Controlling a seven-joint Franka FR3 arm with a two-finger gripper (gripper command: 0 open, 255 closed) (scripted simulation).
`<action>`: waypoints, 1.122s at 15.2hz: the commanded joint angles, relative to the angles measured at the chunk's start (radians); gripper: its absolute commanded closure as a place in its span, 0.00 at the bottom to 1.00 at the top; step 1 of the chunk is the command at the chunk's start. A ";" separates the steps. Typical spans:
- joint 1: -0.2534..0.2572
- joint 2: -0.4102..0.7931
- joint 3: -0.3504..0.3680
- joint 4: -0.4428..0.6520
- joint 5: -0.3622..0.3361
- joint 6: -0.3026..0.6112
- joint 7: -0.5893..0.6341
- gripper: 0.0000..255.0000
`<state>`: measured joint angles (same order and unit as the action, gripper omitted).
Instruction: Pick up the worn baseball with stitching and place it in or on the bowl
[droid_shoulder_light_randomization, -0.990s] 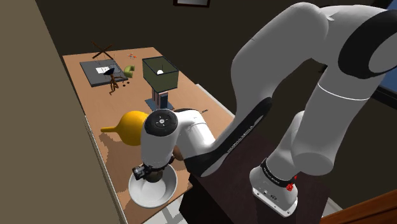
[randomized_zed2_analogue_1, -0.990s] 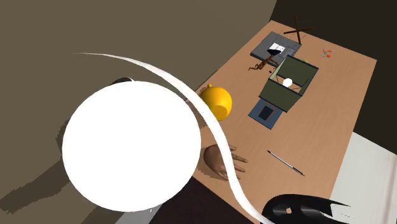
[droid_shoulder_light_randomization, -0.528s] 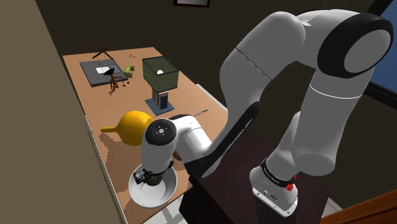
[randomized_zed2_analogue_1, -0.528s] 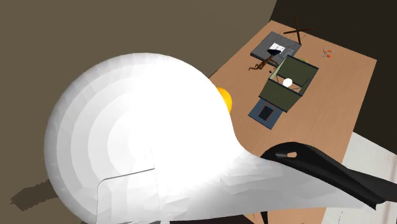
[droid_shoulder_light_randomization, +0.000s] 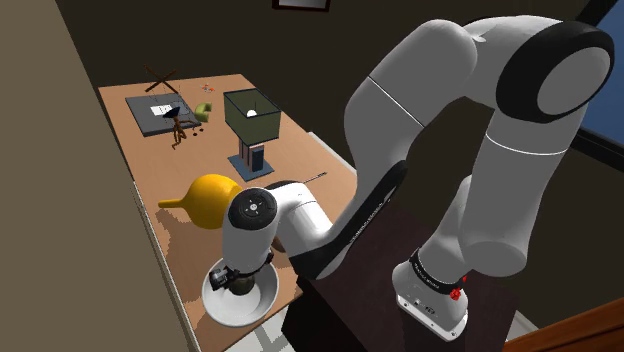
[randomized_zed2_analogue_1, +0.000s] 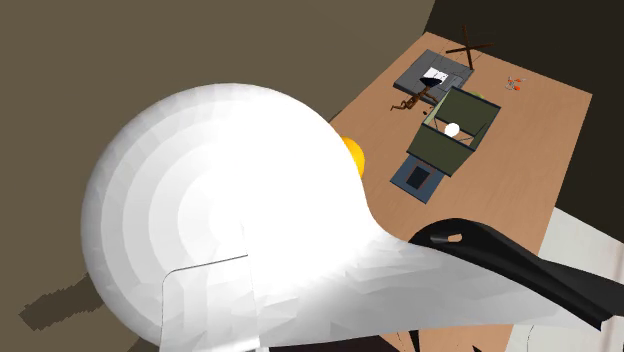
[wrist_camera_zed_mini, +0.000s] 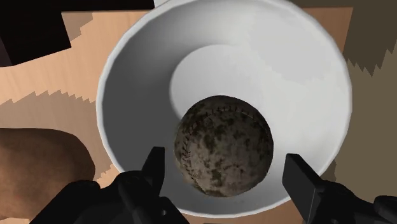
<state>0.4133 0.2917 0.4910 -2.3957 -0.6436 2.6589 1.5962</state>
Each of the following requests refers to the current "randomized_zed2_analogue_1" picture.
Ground dark brown crossed sticks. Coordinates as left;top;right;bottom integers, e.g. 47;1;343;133
444;25;496;71

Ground dark green open box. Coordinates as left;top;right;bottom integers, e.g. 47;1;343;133
405;86;502;178

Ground brown wooden table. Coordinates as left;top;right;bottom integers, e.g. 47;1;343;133
328;31;594;352

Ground orange ball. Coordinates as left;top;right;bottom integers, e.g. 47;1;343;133
340;136;366;180

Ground white card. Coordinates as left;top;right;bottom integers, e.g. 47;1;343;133
422;67;450;84

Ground blue flat square box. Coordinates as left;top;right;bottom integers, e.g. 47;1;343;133
389;154;446;205

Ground brown wooden figure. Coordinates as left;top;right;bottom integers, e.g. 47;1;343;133
389;88;440;113

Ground grey flat tray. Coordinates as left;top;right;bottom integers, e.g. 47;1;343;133
392;48;475;106

